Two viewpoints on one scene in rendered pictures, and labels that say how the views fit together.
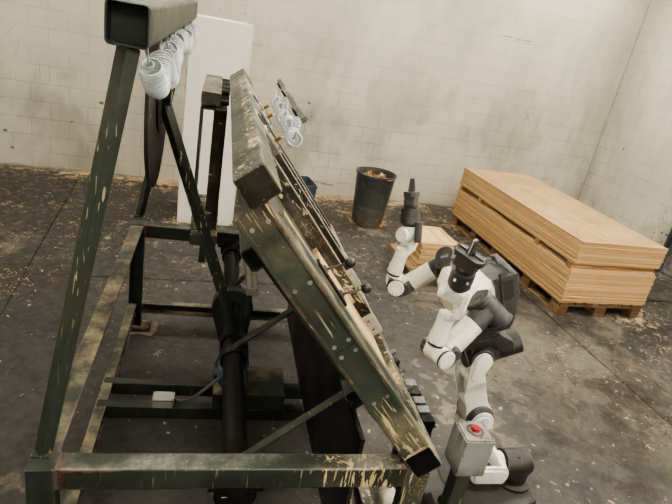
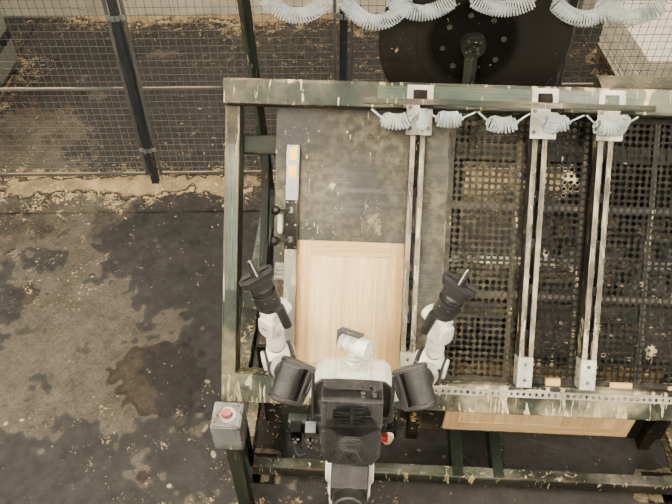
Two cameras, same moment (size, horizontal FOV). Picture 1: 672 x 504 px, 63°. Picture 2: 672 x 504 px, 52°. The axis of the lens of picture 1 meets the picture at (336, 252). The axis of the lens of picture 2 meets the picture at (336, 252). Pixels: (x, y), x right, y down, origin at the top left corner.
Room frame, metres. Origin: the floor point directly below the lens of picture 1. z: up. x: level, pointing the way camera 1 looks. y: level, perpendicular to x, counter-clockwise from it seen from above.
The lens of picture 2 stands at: (2.53, -1.87, 3.29)
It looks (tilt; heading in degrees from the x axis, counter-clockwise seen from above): 46 degrees down; 108
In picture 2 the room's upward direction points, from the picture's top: straight up
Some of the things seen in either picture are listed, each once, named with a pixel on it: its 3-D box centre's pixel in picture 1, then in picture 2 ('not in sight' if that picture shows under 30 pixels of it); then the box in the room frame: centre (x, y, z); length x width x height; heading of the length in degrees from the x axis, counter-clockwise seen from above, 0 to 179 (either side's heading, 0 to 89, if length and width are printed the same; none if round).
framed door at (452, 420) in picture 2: not in sight; (545, 400); (2.94, 0.08, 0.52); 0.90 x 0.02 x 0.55; 15
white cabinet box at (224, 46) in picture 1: (212, 123); not in sight; (5.74, 1.54, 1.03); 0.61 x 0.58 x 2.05; 19
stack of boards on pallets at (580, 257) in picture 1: (540, 233); not in sight; (6.19, -2.32, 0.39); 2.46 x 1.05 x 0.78; 19
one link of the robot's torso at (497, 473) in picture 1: (482, 462); not in sight; (2.28, -0.96, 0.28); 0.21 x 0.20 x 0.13; 104
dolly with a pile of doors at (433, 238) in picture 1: (422, 250); not in sight; (5.39, -0.89, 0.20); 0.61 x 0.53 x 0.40; 19
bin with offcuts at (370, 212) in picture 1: (371, 197); not in sight; (6.56, -0.30, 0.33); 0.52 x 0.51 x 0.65; 19
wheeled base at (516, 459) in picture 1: (472, 475); not in sight; (2.28, -0.93, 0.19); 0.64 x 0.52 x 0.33; 104
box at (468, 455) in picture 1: (468, 448); (229, 426); (1.70, -0.65, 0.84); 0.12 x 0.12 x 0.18; 15
